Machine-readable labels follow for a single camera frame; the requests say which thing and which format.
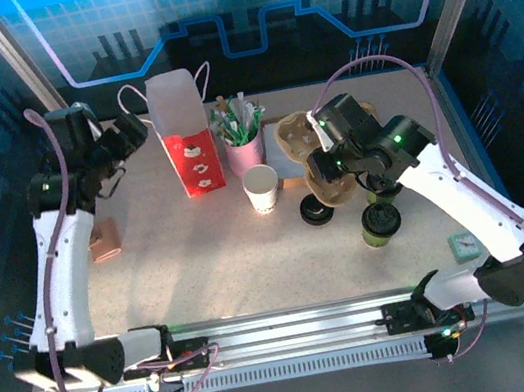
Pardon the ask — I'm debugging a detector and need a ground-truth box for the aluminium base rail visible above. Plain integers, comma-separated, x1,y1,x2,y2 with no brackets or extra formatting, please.
28,264,524,392

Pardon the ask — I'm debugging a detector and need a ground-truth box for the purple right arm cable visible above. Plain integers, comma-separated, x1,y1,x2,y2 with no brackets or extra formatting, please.
302,29,524,382

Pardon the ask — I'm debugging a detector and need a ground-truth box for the red and white gift bag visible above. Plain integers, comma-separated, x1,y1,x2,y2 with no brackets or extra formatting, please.
113,60,233,209

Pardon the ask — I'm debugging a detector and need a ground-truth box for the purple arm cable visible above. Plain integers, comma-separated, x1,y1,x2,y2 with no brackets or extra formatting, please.
5,82,227,392
302,29,524,382

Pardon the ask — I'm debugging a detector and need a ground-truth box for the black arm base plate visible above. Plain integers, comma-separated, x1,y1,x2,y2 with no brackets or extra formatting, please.
118,334,216,384
379,288,477,338

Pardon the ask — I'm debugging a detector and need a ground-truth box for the tray of white napkins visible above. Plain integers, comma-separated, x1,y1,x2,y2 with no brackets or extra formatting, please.
261,117,313,184

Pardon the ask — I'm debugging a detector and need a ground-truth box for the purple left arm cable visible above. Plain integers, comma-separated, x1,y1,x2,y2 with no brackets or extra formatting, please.
5,82,227,392

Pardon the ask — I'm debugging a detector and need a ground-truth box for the small brown box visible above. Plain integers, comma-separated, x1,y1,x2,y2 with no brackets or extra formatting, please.
85,215,125,263

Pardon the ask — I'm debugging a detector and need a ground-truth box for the white paper cup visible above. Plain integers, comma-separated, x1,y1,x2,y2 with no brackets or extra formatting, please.
240,161,285,218

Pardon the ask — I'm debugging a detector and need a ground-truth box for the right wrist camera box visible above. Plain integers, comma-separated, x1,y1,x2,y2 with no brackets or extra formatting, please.
304,88,385,155

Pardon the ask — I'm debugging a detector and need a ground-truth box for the pulp two-cup carrier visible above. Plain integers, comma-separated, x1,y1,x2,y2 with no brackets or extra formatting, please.
269,101,365,217

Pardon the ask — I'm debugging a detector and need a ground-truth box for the small black control board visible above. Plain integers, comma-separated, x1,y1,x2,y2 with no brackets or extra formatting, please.
144,370,186,392
421,326,469,364

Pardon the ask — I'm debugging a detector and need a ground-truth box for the pink straw holder cup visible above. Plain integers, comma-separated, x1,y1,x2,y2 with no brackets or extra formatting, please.
222,127,271,180

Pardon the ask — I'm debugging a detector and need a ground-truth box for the slotted white cable duct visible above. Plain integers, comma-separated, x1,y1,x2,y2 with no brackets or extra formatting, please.
92,332,437,392

